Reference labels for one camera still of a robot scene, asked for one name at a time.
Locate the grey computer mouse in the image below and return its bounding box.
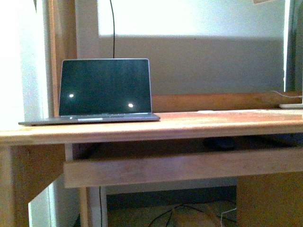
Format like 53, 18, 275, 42
203, 137, 236, 150

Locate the wooden sliding keyboard tray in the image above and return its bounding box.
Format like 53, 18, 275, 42
64, 141, 303, 188

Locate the grey open laptop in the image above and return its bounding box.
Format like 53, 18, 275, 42
19, 58, 160, 126

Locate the wooden desk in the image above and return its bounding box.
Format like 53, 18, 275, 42
0, 92, 303, 227

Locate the white flat device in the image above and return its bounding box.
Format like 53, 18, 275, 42
279, 104, 303, 110

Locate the dark monitor edge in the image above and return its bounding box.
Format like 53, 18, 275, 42
284, 0, 303, 91

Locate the black cable on floor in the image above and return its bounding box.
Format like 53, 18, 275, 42
142, 204, 237, 227

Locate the black cable on wall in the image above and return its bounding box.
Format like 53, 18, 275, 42
109, 0, 116, 59

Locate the white cable on desk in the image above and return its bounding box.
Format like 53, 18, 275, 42
271, 90, 303, 98

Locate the white cable on floor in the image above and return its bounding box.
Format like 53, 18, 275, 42
220, 207, 237, 227

